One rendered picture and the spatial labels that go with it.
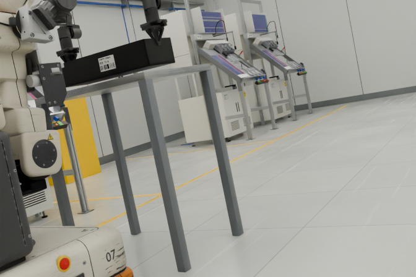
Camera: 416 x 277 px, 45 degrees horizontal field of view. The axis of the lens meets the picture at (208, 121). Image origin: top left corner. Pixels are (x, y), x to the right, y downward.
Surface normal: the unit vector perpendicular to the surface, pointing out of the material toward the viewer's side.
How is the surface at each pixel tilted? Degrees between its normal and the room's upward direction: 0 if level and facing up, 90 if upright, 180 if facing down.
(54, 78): 90
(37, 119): 90
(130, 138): 90
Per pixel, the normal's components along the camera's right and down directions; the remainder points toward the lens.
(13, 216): 0.80, -0.12
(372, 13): -0.50, 0.15
